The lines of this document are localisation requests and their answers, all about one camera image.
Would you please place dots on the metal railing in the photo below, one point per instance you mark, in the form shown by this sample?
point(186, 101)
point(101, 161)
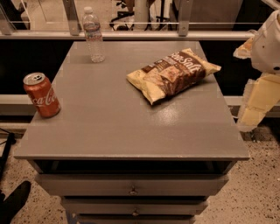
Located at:
point(175, 19)

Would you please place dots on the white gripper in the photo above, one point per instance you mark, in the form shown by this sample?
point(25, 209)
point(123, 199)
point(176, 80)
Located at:
point(267, 49)

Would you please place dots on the metal drawer knob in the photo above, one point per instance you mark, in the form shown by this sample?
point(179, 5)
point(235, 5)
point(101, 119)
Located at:
point(133, 191)
point(135, 213)

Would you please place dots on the yellow brown chip bag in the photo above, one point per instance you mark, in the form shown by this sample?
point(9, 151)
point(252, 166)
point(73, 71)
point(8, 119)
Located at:
point(171, 75)

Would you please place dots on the red Coca-Cola can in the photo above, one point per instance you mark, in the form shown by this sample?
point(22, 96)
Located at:
point(40, 90)

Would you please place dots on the metal drawer knob upper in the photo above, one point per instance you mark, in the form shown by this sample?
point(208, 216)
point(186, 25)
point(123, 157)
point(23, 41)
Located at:
point(133, 191)

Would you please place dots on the metal drawer knob lower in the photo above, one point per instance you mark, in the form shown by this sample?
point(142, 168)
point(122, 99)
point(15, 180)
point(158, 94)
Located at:
point(135, 213)

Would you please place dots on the grey drawer cabinet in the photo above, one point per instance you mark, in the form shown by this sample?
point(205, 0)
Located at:
point(108, 137)

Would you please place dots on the clear plastic water bottle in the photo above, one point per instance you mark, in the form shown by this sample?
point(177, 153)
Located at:
point(93, 35)

